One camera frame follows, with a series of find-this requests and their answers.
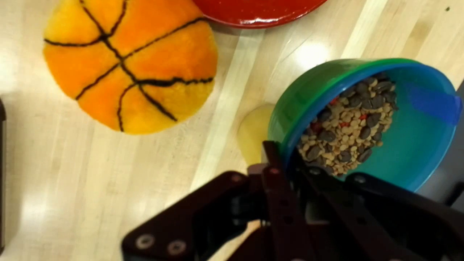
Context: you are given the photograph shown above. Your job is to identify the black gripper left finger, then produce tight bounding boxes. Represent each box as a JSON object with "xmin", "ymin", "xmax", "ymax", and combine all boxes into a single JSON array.
[{"xmin": 120, "ymin": 141, "xmax": 320, "ymax": 261}]

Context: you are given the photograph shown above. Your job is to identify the blue bowl with green rim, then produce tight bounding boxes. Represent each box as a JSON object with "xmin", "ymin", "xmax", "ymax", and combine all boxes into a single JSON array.
[{"xmin": 266, "ymin": 57, "xmax": 464, "ymax": 194}]

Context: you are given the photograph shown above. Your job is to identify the bean and seed mix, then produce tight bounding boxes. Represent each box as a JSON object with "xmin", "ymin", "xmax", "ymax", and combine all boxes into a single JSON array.
[{"xmin": 295, "ymin": 74, "xmax": 398, "ymax": 177}]

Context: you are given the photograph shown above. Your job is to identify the orange plush basketball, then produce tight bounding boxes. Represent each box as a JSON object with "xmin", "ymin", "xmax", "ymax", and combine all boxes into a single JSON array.
[{"xmin": 41, "ymin": 0, "xmax": 218, "ymax": 136}]

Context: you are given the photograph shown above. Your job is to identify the red glossy plate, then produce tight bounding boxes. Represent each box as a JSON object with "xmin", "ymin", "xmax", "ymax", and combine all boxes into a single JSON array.
[{"xmin": 191, "ymin": 0, "xmax": 328, "ymax": 31}]

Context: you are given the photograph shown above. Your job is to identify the yellow plastic cup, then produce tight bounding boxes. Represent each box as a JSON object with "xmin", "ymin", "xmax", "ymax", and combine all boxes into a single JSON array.
[{"xmin": 236, "ymin": 102, "xmax": 276, "ymax": 167}]

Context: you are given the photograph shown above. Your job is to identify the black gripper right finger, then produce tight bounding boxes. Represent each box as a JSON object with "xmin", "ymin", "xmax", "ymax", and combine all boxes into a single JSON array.
[{"xmin": 294, "ymin": 165, "xmax": 464, "ymax": 261}]

